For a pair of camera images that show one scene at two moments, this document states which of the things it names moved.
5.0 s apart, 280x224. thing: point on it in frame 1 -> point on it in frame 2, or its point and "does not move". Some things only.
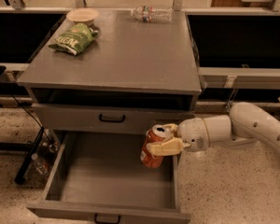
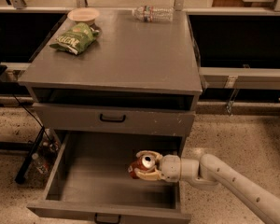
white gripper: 192,133 -> 170,168
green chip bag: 75,39 does not move
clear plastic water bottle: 151,14 does not move
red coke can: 154,134 -> 144,162
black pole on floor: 27,160 does not move
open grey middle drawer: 98,177 does not move
